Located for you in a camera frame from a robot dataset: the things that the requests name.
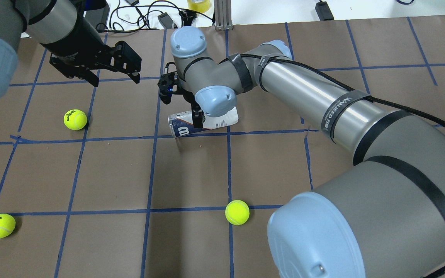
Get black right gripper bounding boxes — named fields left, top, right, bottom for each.
left=158, top=71, right=204, bottom=129

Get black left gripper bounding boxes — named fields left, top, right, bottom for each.
left=48, top=27, right=142, bottom=87

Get white tennis ball can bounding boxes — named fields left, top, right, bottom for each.
left=168, top=107, right=239, bottom=138

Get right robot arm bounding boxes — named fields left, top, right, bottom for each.
left=158, top=26, right=445, bottom=278

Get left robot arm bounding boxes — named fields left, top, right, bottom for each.
left=0, top=0, right=142, bottom=98

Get tennis ball near screen-right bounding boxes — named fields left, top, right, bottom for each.
left=63, top=109, right=88, bottom=131

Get tennis ball centre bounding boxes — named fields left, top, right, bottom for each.
left=225, top=200, right=250, bottom=225

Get black power brick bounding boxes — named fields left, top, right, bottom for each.
left=83, top=0, right=110, bottom=33

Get yellow tape roll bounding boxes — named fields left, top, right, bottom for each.
left=187, top=0, right=211, bottom=14

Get black power adapter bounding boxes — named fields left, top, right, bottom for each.
left=315, top=0, right=335, bottom=21

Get aluminium profile post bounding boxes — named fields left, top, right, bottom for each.
left=214, top=0, right=233, bottom=31

